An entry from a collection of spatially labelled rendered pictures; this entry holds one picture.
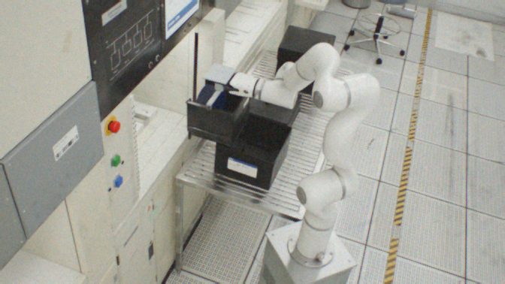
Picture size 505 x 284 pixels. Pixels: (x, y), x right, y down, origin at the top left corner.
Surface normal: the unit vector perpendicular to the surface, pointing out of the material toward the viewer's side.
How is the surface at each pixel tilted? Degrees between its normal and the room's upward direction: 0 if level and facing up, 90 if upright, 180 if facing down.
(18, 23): 90
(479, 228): 0
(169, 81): 90
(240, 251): 0
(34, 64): 90
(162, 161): 0
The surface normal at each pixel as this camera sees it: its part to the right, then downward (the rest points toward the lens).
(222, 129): -0.33, 0.59
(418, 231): 0.11, -0.75
